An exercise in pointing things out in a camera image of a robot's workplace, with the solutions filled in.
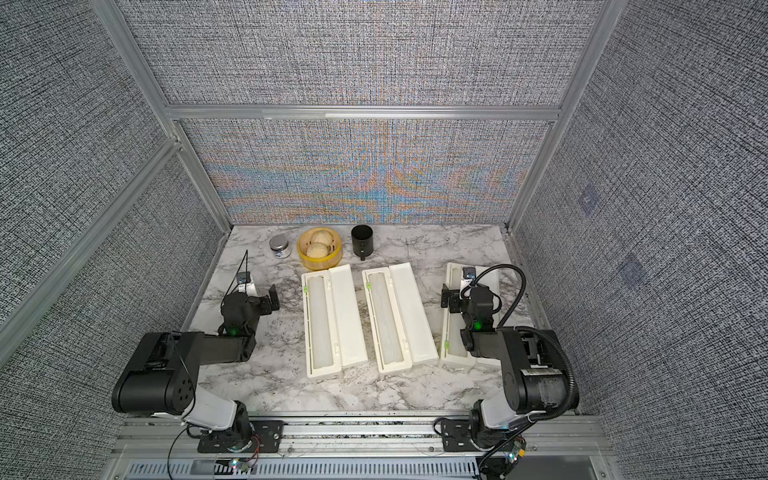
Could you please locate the white wrap dispenser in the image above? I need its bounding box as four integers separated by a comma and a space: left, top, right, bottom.
362, 263, 439, 377
439, 263, 501, 369
301, 265, 368, 380

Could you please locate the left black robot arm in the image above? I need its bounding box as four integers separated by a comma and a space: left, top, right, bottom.
111, 285, 280, 451

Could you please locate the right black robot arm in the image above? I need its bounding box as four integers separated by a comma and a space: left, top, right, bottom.
440, 263, 579, 451

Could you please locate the small silver lidded jar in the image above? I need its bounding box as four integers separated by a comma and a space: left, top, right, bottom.
269, 234, 291, 259

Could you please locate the yellow bowl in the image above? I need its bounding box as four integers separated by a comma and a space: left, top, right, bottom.
297, 227, 343, 271

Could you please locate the black cup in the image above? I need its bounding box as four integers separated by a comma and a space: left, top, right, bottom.
351, 225, 374, 261

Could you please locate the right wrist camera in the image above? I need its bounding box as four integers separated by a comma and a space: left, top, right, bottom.
460, 266, 477, 289

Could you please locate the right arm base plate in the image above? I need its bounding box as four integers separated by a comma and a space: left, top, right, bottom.
433, 417, 512, 453

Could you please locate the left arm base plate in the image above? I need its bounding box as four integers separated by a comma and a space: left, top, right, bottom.
197, 420, 285, 454

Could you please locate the aluminium front rail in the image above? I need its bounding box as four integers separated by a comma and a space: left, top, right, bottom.
101, 411, 622, 479

